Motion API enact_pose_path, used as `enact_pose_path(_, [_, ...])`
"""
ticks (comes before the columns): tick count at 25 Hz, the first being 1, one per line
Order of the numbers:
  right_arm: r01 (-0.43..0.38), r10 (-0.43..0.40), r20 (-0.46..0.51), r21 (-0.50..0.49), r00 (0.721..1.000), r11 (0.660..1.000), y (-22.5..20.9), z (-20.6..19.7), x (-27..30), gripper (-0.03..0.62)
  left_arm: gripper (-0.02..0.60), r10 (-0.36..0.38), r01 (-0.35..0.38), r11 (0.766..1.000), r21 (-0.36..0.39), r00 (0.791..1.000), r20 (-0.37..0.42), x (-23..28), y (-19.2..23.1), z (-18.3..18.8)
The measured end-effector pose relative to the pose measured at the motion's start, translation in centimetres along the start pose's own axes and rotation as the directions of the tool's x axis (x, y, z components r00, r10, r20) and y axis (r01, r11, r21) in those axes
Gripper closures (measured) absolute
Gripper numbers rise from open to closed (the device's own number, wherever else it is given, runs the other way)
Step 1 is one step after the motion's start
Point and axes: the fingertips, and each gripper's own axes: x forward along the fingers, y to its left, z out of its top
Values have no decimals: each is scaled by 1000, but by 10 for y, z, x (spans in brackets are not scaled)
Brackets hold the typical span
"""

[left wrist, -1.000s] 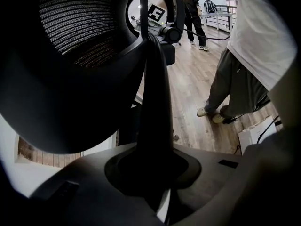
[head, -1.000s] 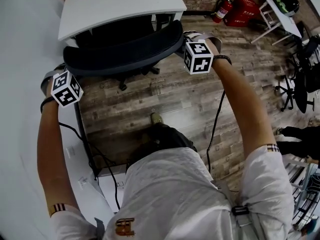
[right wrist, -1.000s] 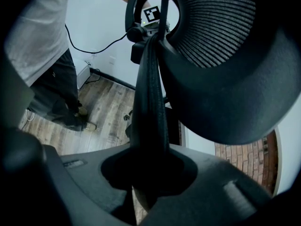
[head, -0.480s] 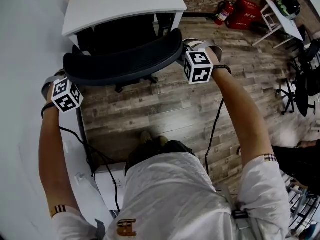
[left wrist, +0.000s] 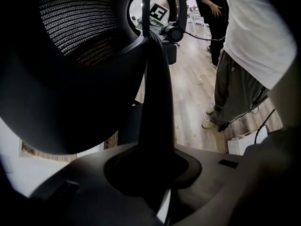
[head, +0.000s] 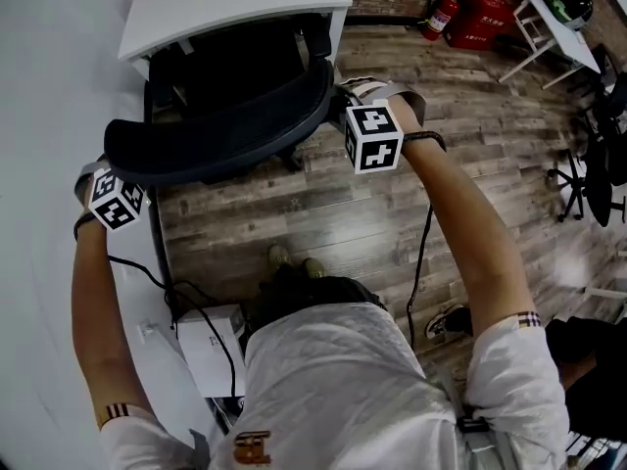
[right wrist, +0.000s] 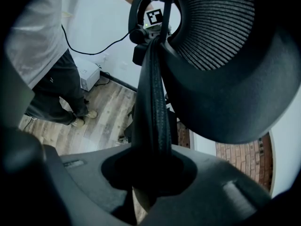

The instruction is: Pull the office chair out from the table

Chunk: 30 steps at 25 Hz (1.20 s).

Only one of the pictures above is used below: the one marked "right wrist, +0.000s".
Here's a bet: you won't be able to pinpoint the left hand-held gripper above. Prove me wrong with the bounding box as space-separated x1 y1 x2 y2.
141 8 171 39

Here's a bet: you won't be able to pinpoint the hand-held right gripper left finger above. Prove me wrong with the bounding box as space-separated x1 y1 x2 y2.
43 144 134 226

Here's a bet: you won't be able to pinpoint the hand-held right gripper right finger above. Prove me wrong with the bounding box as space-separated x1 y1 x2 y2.
141 144 272 226

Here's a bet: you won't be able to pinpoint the black mesh office chair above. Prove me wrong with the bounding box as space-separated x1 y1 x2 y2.
119 0 301 209

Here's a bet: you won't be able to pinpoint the person's right shoe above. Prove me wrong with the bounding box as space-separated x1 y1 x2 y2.
70 117 86 128

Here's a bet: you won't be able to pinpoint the person's shoe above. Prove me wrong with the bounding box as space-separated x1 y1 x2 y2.
70 117 86 128
84 109 98 120

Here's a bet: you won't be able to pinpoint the person's left shoe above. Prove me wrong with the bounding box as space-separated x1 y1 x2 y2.
84 109 98 120

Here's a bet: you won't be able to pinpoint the white boxy appliance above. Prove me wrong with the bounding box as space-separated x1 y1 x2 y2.
73 56 101 92

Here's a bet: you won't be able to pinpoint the person's dark trousers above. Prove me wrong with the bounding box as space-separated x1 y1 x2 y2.
24 49 89 126

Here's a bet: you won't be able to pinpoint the person's white shirt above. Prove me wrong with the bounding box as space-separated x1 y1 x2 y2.
7 0 71 89

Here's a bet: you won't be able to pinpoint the left hand-held gripper cable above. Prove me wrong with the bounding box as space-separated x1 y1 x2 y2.
61 24 132 56

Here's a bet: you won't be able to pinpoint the black power cable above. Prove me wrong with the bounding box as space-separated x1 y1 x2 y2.
94 71 111 87

